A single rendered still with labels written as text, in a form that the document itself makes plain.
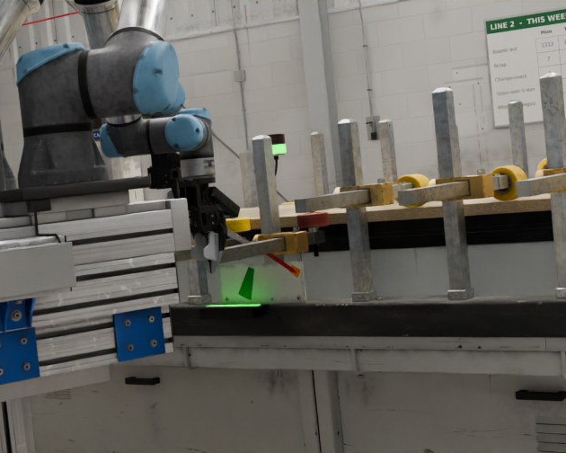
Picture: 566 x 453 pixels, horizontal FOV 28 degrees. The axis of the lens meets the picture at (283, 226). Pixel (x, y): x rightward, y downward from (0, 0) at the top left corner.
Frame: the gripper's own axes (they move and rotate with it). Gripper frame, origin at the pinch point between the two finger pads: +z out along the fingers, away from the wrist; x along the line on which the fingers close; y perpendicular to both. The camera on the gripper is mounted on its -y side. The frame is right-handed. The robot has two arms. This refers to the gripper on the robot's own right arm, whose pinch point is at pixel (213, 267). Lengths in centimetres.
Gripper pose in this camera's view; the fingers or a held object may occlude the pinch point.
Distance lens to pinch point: 252.8
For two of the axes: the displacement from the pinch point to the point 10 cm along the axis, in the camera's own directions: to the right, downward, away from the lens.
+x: 8.1, -0.5, -5.8
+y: -5.7, 0.8, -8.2
